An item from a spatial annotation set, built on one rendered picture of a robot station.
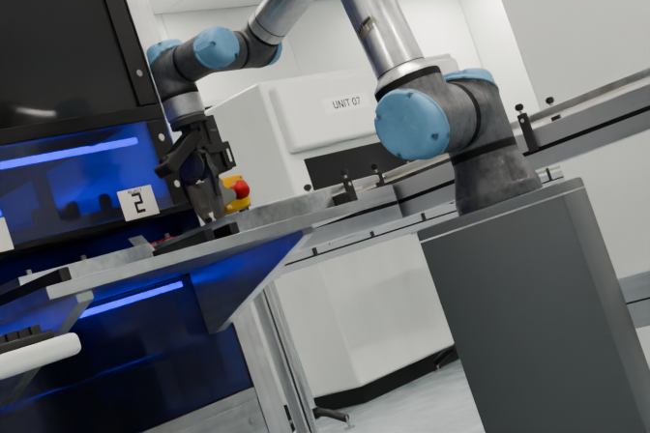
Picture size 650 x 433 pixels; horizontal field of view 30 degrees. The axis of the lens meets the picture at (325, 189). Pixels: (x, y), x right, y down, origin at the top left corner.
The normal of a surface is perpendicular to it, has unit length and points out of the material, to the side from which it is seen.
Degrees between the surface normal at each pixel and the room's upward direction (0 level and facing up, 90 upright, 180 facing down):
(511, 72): 90
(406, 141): 97
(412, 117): 97
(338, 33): 90
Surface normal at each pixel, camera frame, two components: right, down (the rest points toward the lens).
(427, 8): 0.68, -0.28
